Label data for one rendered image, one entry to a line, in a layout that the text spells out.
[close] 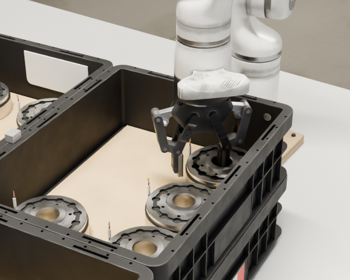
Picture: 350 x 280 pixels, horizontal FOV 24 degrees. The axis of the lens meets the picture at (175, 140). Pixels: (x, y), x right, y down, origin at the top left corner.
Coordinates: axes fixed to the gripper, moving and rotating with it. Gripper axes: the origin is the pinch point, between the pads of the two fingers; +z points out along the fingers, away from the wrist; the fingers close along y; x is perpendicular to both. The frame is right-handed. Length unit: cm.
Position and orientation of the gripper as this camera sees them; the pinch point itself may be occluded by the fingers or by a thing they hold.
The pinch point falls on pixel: (200, 163)
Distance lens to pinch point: 114.0
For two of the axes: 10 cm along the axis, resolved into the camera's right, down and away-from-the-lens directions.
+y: -9.8, 1.0, -1.7
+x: 2.0, 5.1, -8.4
